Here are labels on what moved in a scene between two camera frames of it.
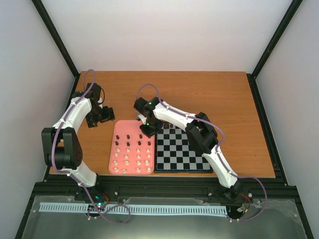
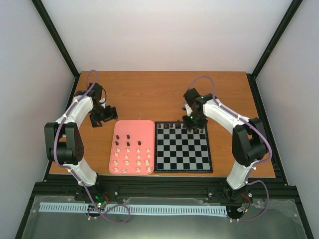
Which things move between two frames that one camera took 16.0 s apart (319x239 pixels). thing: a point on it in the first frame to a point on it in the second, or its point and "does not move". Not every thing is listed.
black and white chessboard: (173, 154) does not move
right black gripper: (150, 133) to (189, 126)
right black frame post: (276, 37) does not move
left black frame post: (56, 36) does not move
